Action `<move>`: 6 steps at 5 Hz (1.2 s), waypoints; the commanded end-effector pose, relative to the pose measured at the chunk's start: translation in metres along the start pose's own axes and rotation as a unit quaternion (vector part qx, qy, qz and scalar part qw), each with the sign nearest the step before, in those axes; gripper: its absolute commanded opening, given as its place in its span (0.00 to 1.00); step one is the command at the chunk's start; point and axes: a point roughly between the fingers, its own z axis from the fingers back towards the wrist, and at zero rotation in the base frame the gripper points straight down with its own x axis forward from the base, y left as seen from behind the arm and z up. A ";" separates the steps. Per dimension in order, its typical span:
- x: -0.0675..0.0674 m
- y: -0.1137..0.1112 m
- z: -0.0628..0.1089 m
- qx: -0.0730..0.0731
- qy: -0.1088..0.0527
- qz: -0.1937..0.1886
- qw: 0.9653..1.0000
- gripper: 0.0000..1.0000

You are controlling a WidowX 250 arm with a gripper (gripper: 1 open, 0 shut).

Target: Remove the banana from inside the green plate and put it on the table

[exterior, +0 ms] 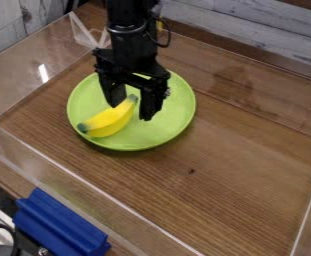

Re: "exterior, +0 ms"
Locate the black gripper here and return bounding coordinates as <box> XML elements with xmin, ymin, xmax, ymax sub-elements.
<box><xmin>94</xmin><ymin>28</ymin><xmax>171</xmax><ymax>121</ymax></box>

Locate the yellow toy banana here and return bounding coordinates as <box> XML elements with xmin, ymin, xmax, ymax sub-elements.
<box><xmin>78</xmin><ymin>94</ymin><xmax>138</xmax><ymax>137</ymax></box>

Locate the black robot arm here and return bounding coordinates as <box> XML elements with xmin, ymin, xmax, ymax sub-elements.
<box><xmin>92</xmin><ymin>0</ymin><xmax>171</xmax><ymax>121</ymax></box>

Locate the green round plate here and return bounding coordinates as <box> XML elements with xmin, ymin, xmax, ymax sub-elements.
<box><xmin>67</xmin><ymin>72</ymin><xmax>197</xmax><ymax>151</ymax></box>

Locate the blue plastic clamp block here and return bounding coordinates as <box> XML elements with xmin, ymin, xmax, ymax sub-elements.
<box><xmin>13</xmin><ymin>188</ymin><xmax>111</xmax><ymax>256</ymax></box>

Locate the clear acrylic enclosure wall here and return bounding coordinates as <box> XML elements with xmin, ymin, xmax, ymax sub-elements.
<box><xmin>0</xmin><ymin>9</ymin><xmax>311</xmax><ymax>256</ymax></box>

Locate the black cable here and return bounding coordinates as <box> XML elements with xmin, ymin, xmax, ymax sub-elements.
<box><xmin>0</xmin><ymin>223</ymin><xmax>22</xmax><ymax>256</ymax></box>

